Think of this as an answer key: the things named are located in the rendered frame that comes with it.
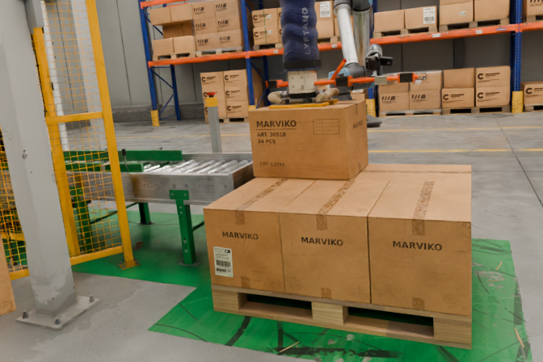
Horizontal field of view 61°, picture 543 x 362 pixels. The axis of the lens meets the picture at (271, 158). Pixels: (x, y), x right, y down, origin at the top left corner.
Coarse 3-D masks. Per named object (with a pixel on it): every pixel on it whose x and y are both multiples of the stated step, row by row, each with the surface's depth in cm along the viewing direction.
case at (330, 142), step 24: (264, 120) 269; (288, 120) 262; (312, 120) 255; (336, 120) 249; (360, 120) 271; (264, 144) 272; (288, 144) 265; (312, 144) 258; (336, 144) 252; (360, 144) 271; (264, 168) 275; (288, 168) 268; (312, 168) 261; (336, 168) 255; (360, 168) 272
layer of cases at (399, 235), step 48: (240, 192) 247; (288, 192) 239; (336, 192) 231; (384, 192) 224; (432, 192) 218; (240, 240) 219; (288, 240) 209; (336, 240) 200; (384, 240) 192; (432, 240) 184; (288, 288) 214; (336, 288) 205; (384, 288) 196; (432, 288) 188
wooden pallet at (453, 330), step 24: (216, 288) 231; (240, 288) 225; (240, 312) 228; (264, 312) 225; (288, 312) 223; (312, 312) 212; (336, 312) 207; (408, 312) 194; (432, 312) 190; (408, 336) 196; (432, 336) 194; (456, 336) 188
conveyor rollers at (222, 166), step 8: (192, 160) 350; (200, 160) 346; (224, 160) 340; (144, 168) 338; (152, 168) 333; (160, 168) 329; (168, 168) 335; (176, 168) 329; (184, 168) 324; (192, 168) 319; (200, 168) 325; (208, 168) 318; (216, 168) 312; (224, 168) 319; (232, 168) 312
